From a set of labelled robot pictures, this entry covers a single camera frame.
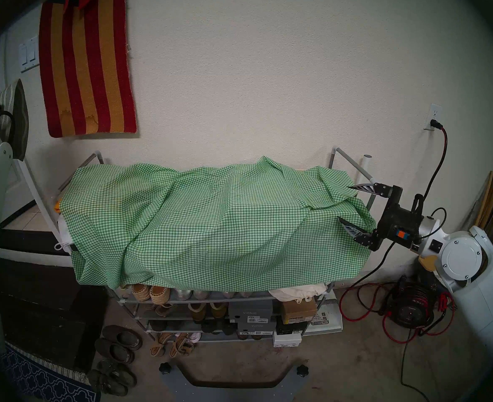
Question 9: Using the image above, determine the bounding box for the flat white box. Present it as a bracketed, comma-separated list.
[305, 290, 343, 335]

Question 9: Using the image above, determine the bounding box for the red yellow striped wall flag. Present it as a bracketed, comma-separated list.
[39, 0, 138, 138]

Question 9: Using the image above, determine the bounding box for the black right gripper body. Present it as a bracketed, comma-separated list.
[371, 186, 424, 252]

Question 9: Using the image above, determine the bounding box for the red loose floor cable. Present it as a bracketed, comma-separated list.
[339, 282, 455, 344]

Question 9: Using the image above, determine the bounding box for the black shoe box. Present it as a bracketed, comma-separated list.
[275, 320, 308, 335]

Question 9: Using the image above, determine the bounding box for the olive strap sandal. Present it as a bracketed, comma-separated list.
[88, 370, 129, 397]
[97, 359, 138, 387]

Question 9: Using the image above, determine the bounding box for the cream fabric bag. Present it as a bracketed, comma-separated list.
[268, 283, 329, 303]

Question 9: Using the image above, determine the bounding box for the brown cardboard box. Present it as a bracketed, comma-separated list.
[280, 299, 317, 324]

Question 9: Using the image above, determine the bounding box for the small white box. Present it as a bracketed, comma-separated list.
[272, 332, 303, 348]

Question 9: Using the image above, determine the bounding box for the tan strappy sandal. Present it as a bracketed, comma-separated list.
[150, 332, 172, 358]
[170, 332, 197, 358]

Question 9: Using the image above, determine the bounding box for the black red cable reel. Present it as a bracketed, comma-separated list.
[387, 276, 440, 330]

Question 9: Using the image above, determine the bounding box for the white wall outlet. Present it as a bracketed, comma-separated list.
[424, 104, 443, 131]

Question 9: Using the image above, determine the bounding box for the tan espadrille shoe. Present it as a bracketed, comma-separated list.
[149, 285, 171, 304]
[130, 283, 151, 302]

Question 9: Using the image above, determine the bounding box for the white bag with loop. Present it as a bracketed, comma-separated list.
[54, 215, 77, 252]

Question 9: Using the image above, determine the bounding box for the white light switch plate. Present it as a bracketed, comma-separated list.
[19, 36, 41, 73]

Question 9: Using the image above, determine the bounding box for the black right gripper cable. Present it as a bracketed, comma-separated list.
[414, 194, 448, 249]

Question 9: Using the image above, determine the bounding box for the thin black floor cable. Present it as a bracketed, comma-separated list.
[399, 329, 430, 402]

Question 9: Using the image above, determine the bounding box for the grey metal shoe rack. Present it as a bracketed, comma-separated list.
[47, 148, 381, 344]

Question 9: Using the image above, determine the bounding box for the large grey shoe box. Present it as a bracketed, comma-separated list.
[228, 300, 273, 322]

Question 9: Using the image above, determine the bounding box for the dark brown slipper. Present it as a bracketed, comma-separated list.
[94, 338, 136, 364]
[102, 325, 143, 350]

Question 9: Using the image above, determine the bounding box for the striped straw sun hat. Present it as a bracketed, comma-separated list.
[0, 79, 30, 162]

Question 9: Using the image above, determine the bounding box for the blue patterned rug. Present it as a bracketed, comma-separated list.
[3, 343, 100, 402]

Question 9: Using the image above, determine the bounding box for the green checked cloth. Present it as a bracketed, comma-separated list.
[60, 156, 378, 293]

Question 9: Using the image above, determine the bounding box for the grey labelled shoe box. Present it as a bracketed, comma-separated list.
[236, 320, 277, 337]

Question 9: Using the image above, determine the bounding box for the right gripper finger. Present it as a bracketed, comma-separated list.
[347, 182, 393, 197]
[338, 216, 378, 251]

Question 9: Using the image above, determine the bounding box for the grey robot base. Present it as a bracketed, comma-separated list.
[160, 361, 312, 402]

